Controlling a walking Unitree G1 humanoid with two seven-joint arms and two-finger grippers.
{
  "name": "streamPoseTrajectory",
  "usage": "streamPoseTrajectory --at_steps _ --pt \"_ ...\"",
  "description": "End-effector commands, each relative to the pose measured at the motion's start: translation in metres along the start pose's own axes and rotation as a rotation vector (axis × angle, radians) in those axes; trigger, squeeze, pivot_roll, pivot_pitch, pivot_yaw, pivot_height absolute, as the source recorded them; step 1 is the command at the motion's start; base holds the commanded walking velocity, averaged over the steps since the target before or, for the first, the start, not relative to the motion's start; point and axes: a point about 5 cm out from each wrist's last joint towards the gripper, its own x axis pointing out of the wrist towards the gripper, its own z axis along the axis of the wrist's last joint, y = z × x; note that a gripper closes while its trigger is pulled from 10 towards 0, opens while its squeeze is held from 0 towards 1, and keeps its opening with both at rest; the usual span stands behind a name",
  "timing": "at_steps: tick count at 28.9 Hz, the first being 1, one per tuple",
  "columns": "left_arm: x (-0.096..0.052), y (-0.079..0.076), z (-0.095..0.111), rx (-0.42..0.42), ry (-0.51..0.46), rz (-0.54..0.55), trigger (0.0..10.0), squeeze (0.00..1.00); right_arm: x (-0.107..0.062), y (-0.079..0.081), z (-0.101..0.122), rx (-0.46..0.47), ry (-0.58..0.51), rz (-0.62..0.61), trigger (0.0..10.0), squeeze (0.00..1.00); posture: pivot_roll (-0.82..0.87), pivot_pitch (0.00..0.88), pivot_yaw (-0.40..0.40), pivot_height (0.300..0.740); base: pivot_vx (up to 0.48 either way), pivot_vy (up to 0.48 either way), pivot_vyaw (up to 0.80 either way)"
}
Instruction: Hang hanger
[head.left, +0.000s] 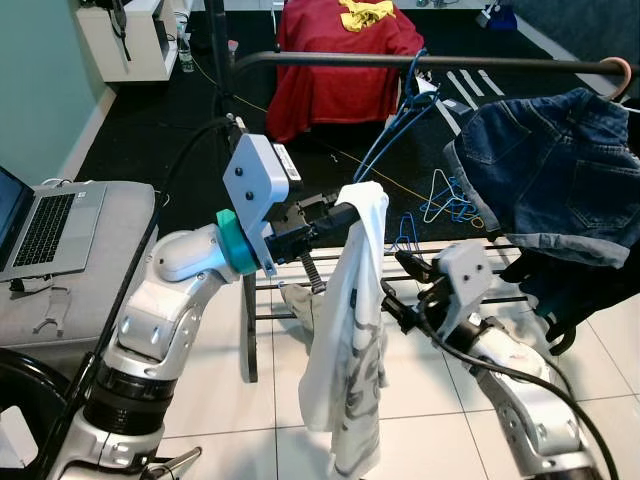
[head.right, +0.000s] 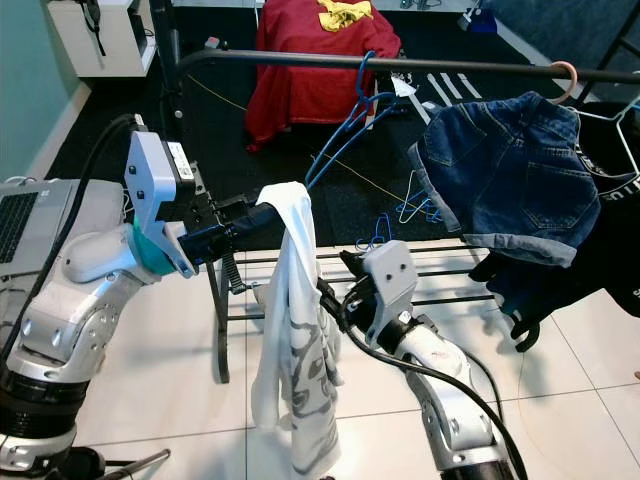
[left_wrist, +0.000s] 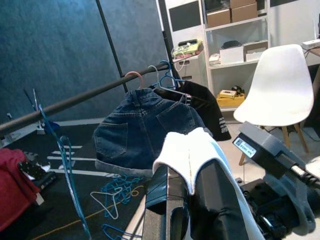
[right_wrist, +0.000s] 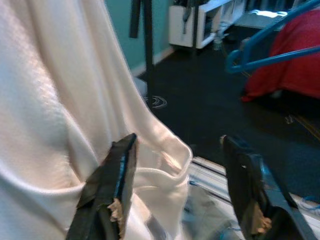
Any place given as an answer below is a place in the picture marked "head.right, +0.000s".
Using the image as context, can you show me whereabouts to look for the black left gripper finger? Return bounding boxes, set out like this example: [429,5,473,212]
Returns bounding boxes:
[240,202,286,241]

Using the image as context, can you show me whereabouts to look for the white T-shirt grey print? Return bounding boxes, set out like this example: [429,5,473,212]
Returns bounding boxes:
[250,182,346,476]

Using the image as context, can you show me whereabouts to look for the white plastic hanger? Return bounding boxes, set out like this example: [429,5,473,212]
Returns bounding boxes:
[575,105,640,196]
[395,176,439,225]

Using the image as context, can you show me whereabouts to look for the pink hanger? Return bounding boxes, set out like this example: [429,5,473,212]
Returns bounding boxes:
[548,60,579,104]

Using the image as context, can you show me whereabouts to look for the red cloth cover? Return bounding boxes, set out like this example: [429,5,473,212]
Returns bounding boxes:
[245,0,401,151]

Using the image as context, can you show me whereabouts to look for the black metal clothes rack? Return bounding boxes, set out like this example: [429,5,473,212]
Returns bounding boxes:
[148,0,640,386]

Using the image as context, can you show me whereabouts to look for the silver laptop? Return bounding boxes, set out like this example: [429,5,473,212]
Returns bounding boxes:
[0,178,69,266]

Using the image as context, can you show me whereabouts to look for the blue denim shorts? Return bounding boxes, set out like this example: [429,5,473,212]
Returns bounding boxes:
[408,92,601,269]

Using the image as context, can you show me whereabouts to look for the white shelf unit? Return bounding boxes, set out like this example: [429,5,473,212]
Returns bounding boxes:
[45,0,161,79]

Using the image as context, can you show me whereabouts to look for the yellow cloth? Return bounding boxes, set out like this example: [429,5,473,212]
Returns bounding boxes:
[318,0,376,31]

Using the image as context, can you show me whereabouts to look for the black T-shirt white print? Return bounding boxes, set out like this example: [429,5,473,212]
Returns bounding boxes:
[468,100,640,353]

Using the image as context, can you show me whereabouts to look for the small blue appliance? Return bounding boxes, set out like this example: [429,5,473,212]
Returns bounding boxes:
[455,5,496,33]

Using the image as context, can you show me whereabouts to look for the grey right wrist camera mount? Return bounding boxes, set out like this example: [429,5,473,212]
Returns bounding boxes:
[360,240,419,331]

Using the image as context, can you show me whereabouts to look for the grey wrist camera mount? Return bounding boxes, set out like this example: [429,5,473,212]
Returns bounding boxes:
[360,240,419,331]
[125,130,196,279]

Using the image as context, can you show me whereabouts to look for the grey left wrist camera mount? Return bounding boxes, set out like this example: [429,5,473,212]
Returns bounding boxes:
[125,130,196,279]

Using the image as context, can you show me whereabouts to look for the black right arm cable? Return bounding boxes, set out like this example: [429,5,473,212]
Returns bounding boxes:
[315,280,531,480]

